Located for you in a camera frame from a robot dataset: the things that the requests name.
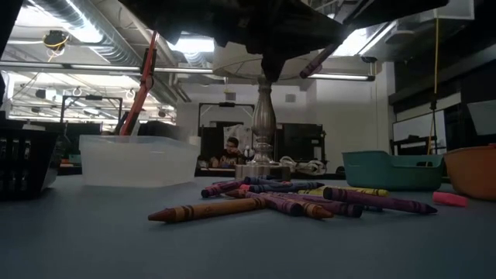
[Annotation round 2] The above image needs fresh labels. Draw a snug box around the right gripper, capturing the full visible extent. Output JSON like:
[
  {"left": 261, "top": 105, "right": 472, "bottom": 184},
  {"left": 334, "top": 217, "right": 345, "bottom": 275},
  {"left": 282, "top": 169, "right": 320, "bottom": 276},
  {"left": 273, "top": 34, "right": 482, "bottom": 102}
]
[{"left": 118, "top": 0, "right": 350, "bottom": 84}]

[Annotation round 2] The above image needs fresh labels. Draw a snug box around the purple crayon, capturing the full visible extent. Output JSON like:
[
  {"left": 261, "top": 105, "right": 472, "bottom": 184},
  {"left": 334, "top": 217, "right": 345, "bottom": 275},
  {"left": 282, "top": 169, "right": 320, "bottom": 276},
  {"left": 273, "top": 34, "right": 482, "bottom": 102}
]
[
  {"left": 200, "top": 180, "right": 249, "bottom": 199},
  {"left": 247, "top": 192, "right": 305, "bottom": 217},
  {"left": 298, "top": 43, "right": 339, "bottom": 79},
  {"left": 322, "top": 186, "right": 439, "bottom": 215}
]

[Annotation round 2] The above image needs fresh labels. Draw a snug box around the blue crayon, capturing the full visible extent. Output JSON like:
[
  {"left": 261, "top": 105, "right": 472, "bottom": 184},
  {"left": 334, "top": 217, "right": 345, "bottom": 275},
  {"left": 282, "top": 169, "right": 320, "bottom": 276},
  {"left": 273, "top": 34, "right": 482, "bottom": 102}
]
[
  {"left": 243, "top": 175, "right": 292, "bottom": 186},
  {"left": 247, "top": 181, "right": 326, "bottom": 194}
]

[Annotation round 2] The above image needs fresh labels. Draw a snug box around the brown crayon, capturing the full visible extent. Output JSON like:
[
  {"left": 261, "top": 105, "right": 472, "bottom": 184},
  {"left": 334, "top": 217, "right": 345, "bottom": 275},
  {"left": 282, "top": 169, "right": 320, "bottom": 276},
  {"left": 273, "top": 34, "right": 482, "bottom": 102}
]
[
  {"left": 226, "top": 189, "right": 335, "bottom": 220},
  {"left": 147, "top": 197, "right": 268, "bottom": 224}
]

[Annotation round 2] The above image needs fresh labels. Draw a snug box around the yellow crayon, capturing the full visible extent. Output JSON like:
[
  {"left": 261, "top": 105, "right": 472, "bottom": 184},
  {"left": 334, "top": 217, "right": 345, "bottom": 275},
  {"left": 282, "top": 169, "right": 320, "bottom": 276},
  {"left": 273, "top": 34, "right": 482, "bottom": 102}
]
[{"left": 298, "top": 185, "right": 391, "bottom": 198}]

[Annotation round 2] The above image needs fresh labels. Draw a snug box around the white shade silver table lamp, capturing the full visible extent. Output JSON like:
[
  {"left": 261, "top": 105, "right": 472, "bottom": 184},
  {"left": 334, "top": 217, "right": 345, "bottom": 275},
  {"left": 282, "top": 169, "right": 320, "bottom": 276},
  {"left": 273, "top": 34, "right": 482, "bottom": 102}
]
[{"left": 212, "top": 40, "right": 322, "bottom": 182}]

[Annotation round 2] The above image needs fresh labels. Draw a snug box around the long ceiling light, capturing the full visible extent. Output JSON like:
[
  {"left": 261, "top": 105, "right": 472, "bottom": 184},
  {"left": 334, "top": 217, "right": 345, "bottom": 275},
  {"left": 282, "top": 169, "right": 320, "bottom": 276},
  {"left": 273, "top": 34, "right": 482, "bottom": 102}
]
[
  {"left": 308, "top": 72, "right": 376, "bottom": 82},
  {"left": 0, "top": 60, "right": 215, "bottom": 75}
]

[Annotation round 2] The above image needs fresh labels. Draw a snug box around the teal plastic bin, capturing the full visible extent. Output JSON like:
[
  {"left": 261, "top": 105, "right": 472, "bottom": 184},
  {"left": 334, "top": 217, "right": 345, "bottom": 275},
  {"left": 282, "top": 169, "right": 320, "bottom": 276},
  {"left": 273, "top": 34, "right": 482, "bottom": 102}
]
[{"left": 342, "top": 150, "right": 446, "bottom": 191}]

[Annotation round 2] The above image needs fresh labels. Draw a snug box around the whiteboard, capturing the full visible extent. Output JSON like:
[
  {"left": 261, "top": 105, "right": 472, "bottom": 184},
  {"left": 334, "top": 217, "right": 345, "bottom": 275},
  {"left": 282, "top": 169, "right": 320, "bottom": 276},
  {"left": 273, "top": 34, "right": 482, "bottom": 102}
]
[{"left": 391, "top": 109, "right": 447, "bottom": 156}]

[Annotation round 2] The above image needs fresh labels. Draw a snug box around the clear plastic bin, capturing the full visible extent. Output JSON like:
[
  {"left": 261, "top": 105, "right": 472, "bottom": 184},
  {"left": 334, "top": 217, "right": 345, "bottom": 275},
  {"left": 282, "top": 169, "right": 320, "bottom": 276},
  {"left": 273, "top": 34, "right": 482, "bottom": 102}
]
[{"left": 79, "top": 134, "right": 202, "bottom": 189}]

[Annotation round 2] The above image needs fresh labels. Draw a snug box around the grey panel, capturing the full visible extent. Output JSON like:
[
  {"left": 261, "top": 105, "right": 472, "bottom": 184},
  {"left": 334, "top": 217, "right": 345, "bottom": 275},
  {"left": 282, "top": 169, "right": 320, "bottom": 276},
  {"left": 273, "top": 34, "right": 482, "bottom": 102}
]
[{"left": 467, "top": 99, "right": 496, "bottom": 136}]

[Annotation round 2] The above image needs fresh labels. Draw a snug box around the pink eraser cap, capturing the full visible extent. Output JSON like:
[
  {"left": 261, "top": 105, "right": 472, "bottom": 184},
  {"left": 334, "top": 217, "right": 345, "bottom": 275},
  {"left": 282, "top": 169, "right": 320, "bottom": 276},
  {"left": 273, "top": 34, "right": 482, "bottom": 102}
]
[{"left": 432, "top": 191, "right": 469, "bottom": 208}]

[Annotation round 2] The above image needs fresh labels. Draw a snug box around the orange plastic bin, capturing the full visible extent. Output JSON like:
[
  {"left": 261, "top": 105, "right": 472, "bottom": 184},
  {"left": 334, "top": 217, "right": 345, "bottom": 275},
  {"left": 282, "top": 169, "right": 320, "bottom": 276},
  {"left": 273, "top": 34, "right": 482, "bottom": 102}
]
[{"left": 443, "top": 143, "right": 496, "bottom": 202}]

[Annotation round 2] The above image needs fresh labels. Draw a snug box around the black mesh basket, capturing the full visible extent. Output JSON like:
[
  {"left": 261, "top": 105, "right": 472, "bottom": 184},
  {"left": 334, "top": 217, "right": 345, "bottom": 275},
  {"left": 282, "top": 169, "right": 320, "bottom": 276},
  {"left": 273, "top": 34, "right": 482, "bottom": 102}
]
[{"left": 0, "top": 126, "right": 60, "bottom": 202}]

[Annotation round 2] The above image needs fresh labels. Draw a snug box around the black workstation frame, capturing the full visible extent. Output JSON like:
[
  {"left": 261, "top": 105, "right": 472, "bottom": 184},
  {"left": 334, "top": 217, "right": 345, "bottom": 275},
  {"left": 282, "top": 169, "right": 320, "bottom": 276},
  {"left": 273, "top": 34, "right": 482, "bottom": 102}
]
[{"left": 197, "top": 102, "right": 257, "bottom": 174}]

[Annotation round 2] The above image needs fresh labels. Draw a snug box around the white coiled cord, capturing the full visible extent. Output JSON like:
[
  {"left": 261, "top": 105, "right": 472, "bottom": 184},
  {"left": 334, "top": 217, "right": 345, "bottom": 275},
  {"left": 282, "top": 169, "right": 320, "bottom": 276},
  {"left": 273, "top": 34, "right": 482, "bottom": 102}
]
[{"left": 279, "top": 155, "right": 328, "bottom": 177}]

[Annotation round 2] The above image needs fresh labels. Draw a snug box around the silver ventilation duct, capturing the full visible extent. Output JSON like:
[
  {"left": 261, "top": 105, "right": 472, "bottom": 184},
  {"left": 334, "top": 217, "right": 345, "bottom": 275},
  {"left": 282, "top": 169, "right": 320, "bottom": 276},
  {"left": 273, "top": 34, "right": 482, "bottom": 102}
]
[{"left": 29, "top": 0, "right": 181, "bottom": 105}]

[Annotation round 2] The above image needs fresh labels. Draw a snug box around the yellow extension cord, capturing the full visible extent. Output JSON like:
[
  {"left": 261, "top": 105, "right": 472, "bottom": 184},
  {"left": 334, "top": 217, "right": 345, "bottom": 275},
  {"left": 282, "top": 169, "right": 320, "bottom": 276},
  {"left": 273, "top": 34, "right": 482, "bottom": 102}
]
[{"left": 425, "top": 17, "right": 442, "bottom": 156}]

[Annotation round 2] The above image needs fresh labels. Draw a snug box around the yellow ceiling cable reel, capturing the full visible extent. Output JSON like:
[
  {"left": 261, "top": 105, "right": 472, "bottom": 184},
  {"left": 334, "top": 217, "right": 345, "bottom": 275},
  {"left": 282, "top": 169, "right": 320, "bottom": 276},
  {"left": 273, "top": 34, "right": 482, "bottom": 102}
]
[{"left": 41, "top": 29, "right": 71, "bottom": 52}]

